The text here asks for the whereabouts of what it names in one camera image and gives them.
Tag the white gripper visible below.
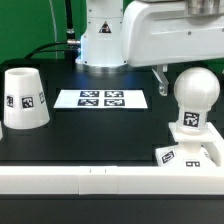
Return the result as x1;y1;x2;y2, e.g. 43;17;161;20
121;0;224;96

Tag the white lamp bulb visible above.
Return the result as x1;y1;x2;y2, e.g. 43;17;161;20
174;67;220;135

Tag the white lamp base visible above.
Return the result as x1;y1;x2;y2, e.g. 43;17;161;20
155;122;224;168

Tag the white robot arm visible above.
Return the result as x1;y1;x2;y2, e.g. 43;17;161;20
76;0;224;96

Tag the white lamp shade cone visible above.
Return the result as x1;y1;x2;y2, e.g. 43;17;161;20
4;67;50;129

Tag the white marker sheet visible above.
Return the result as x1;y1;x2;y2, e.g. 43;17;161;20
54;90;148;109

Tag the white front fence bar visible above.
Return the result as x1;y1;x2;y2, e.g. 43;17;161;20
0;166;224;195

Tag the black cable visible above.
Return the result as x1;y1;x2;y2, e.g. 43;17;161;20
23;0;82;61

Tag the white cable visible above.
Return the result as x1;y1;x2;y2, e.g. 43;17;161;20
48;0;59;60

